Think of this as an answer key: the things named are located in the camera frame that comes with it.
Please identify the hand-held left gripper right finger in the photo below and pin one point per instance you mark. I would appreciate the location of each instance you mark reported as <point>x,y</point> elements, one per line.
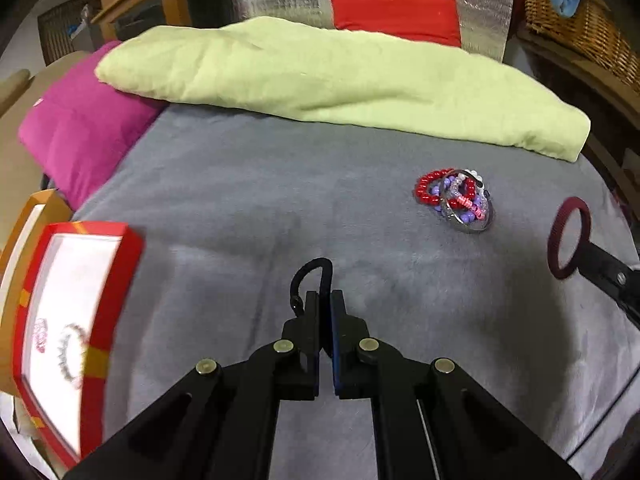
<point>336,342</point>

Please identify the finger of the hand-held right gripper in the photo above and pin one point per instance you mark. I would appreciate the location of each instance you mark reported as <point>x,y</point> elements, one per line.
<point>607,270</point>

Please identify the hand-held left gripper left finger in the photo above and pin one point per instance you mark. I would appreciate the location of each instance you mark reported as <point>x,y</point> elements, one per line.
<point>312,332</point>

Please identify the dark red bangle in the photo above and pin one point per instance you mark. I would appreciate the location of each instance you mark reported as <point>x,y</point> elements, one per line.
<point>552,240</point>

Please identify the red jewelry box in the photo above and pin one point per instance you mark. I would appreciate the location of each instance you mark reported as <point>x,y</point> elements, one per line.
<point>120,270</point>

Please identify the grey blanket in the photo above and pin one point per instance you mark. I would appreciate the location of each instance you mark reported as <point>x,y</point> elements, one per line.
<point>250,200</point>

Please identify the wicker basket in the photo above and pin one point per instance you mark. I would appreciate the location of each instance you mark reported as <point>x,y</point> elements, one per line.
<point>590,25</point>

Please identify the light green pillow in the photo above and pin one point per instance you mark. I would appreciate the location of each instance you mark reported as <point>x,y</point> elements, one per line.
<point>325,75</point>

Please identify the orange box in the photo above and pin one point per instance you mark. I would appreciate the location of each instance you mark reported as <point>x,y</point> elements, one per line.
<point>50,205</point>

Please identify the magenta pillow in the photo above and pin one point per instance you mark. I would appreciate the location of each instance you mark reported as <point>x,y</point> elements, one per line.
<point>85,130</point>

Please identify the red pillow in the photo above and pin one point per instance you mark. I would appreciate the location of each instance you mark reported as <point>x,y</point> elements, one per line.
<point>395,15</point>

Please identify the dark wicker chest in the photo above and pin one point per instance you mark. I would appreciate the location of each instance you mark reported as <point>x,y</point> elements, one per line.
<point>60,30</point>

